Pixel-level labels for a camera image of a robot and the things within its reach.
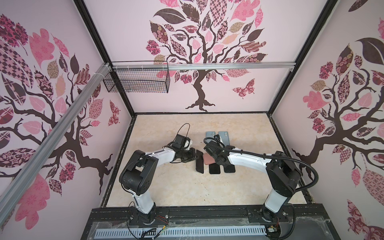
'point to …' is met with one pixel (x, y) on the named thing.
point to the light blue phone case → (224, 136)
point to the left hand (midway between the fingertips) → (198, 158)
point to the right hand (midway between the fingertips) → (223, 149)
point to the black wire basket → (138, 81)
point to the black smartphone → (229, 168)
